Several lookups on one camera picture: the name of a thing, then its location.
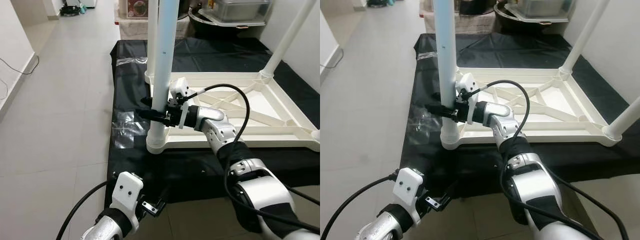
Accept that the clear plastic storage box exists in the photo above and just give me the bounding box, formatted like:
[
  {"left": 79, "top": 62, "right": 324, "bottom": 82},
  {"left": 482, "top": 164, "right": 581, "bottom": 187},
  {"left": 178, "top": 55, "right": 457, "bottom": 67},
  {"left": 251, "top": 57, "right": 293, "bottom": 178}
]
[
  {"left": 210, "top": 0, "right": 274, "bottom": 25},
  {"left": 509, "top": 0, "right": 572, "bottom": 20}
]

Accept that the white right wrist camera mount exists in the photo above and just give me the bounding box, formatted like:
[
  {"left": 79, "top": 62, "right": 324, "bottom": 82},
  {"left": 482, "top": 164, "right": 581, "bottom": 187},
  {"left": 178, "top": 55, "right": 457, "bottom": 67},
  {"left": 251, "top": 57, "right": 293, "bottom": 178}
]
[
  {"left": 169, "top": 76, "right": 192, "bottom": 130},
  {"left": 456, "top": 72, "right": 482, "bottom": 125}
]

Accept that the white plastic table top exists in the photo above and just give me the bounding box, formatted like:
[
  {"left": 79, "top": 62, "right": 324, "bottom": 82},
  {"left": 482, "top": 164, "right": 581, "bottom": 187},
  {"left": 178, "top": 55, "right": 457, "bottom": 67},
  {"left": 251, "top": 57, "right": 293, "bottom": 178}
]
[
  {"left": 144, "top": 71, "right": 320, "bottom": 153},
  {"left": 440, "top": 67, "right": 622, "bottom": 151}
]

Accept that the black tablecloth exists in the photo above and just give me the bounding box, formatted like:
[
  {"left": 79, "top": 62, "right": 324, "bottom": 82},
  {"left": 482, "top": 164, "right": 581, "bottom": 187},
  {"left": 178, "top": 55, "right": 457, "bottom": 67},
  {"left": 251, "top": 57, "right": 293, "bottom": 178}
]
[
  {"left": 399, "top": 33, "right": 640, "bottom": 202},
  {"left": 104, "top": 37, "right": 320, "bottom": 207}
]

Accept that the black round basin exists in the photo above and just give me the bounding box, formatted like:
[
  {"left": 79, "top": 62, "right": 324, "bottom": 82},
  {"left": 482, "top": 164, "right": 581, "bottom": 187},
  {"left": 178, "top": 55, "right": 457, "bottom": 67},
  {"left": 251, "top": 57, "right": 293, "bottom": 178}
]
[
  {"left": 188, "top": 4, "right": 268, "bottom": 36},
  {"left": 493, "top": 0, "right": 572, "bottom": 27}
]

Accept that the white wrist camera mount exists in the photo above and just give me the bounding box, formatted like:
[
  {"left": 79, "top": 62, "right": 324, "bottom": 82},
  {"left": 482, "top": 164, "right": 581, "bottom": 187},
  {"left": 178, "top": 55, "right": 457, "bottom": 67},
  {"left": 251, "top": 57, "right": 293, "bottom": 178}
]
[
  {"left": 392, "top": 167, "right": 426, "bottom": 222},
  {"left": 110, "top": 172, "right": 145, "bottom": 222},
  {"left": 456, "top": 72, "right": 482, "bottom": 125},
  {"left": 169, "top": 76, "right": 192, "bottom": 130}
]

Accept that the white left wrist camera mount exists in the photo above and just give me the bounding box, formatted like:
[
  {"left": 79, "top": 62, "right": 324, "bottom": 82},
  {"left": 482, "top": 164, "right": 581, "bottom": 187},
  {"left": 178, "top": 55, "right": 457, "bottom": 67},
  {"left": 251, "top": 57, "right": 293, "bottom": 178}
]
[
  {"left": 110, "top": 172, "right": 145, "bottom": 222},
  {"left": 392, "top": 167, "right": 426, "bottom": 222}
]

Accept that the orange lid storage box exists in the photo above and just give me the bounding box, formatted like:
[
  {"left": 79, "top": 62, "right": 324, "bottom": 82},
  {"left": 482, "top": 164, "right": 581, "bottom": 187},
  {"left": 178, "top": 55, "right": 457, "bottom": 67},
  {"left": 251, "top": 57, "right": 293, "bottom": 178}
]
[{"left": 125, "top": 0, "right": 151, "bottom": 20}]

